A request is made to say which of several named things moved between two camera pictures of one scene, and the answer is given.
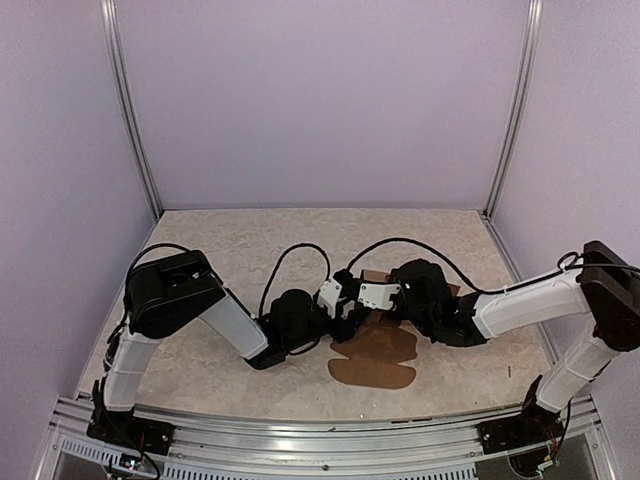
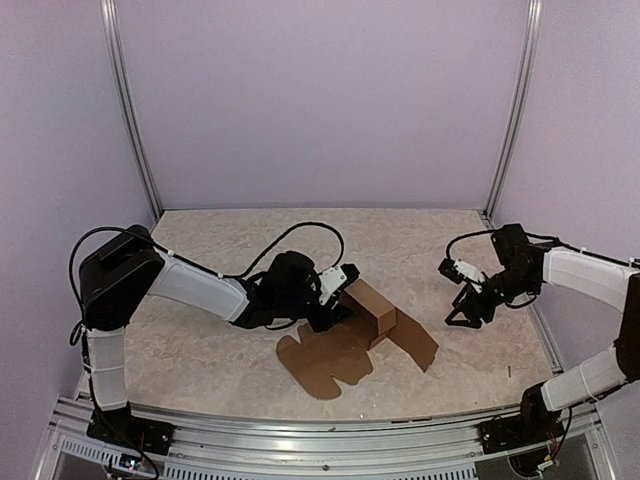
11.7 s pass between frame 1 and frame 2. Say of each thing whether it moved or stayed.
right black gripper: moved
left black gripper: moved
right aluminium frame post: stayed
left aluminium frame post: stayed
